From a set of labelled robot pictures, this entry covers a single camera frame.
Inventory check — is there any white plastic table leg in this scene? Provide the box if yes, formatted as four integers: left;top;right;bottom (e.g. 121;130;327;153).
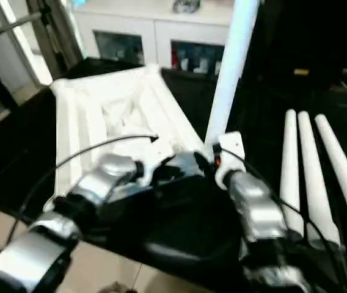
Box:
314;114;347;258
204;0;261;148
282;109;306;240
296;111;343;246

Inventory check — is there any white plastic table top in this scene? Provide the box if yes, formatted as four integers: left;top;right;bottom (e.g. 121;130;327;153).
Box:
50;64;216;203

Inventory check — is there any black work mat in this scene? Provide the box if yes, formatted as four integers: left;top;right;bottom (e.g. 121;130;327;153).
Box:
0;58;347;293

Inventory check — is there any white glass-door cabinet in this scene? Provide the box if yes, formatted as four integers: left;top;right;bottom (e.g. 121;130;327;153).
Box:
73;0;250;75

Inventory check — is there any grey crumpled bundle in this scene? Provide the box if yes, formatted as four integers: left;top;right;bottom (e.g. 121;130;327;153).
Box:
172;0;202;14

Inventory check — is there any light blue plastic strip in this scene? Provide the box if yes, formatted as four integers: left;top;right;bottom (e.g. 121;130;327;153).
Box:
64;0;89;56

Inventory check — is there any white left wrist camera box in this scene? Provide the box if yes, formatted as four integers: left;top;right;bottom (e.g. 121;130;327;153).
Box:
137;142;175;185

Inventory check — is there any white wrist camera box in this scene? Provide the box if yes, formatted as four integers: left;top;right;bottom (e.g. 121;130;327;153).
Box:
213;131;246;187
137;142;175;185

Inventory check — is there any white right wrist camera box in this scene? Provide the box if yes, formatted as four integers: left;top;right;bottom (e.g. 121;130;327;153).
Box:
213;131;246;187

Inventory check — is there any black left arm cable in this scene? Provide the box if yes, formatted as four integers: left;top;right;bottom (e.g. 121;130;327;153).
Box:
12;136;159;223

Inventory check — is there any grey metal rack frame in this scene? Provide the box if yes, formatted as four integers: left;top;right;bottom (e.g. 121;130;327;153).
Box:
0;0;79;92

